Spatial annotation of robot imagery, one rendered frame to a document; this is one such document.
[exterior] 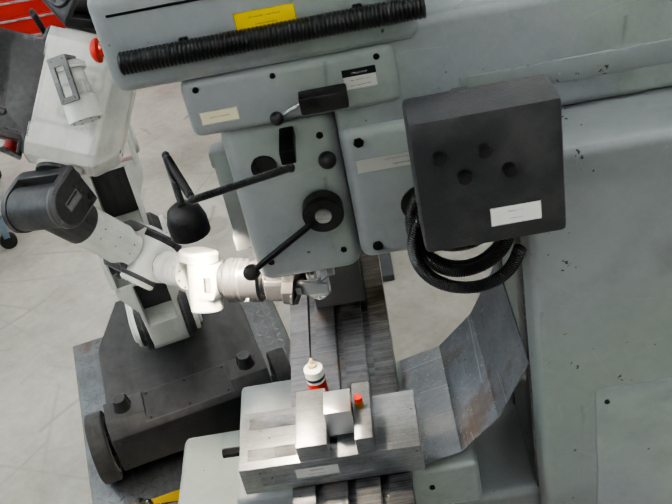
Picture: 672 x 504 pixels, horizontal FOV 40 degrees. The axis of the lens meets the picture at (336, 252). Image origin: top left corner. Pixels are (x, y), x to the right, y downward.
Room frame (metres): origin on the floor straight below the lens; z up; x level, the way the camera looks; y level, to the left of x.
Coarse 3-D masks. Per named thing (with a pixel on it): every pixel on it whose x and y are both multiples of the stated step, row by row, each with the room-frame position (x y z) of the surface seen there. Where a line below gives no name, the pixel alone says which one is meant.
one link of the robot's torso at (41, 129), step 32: (0, 32) 1.78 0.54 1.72; (64, 32) 1.80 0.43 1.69; (0, 64) 1.75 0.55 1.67; (32, 64) 1.75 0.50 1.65; (96, 64) 1.75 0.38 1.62; (0, 96) 1.72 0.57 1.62; (32, 96) 1.71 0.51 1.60; (128, 96) 1.75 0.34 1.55; (0, 128) 1.68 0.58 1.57; (32, 128) 1.68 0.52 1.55; (64, 128) 1.68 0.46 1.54; (96, 128) 1.68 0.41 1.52; (32, 160) 1.72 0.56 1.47; (64, 160) 1.66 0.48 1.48; (96, 160) 1.66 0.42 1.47
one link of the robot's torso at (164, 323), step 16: (112, 288) 2.00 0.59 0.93; (128, 288) 1.99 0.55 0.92; (160, 288) 2.07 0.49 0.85; (176, 288) 2.02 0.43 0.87; (128, 304) 2.00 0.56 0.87; (144, 304) 2.08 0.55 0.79; (160, 304) 2.10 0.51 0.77; (176, 304) 2.03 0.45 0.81; (144, 320) 2.02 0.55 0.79; (160, 320) 2.06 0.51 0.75; (176, 320) 2.07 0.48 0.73; (192, 320) 2.11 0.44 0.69; (144, 336) 2.08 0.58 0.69; (160, 336) 2.07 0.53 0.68; (176, 336) 2.08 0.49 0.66
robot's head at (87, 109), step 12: (60, 72) 1.65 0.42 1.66; (72, 72) 1.64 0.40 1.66; (84, 72) 1.66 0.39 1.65; (84, 84) 1.64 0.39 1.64; (84, 96) 1.62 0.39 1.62; (96, 96) 1.64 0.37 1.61; (72, 108) 1.60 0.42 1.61; (84, 108) 1.60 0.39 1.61; (96, 108) 1.61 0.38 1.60; (72, 120) 1.60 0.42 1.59; (84, 120) 1.61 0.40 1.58
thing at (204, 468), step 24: (504, 408) 1.49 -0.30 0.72; (504, 432) 1.42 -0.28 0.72; (192, 456) 1.56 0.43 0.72; (216, 456) 1.54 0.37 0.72; (480, 456) 1.37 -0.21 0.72; (504, 456) 1.36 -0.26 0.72; (528, 456) 1.34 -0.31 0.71; (192, 480) 1.48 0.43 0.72; (216, 480) 1.47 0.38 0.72; (504, 480) 1.29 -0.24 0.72; (528, 480) 1.28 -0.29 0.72
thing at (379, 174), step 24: (360, 144) 1.31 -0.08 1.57; (384, 144) 1.31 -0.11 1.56; (360, 168) 1.31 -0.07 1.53; (384, 168) 1.31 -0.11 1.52; (408, 168) 1.31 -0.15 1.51; (360, 192) 1.31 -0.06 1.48; (384, 192) 1.31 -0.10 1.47; (408, 192) 1.30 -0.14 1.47; (360, 216) 1.32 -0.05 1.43; (384, 216) 1.31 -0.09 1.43; (360, 240) 1.33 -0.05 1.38; (384, 240) 1.31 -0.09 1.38
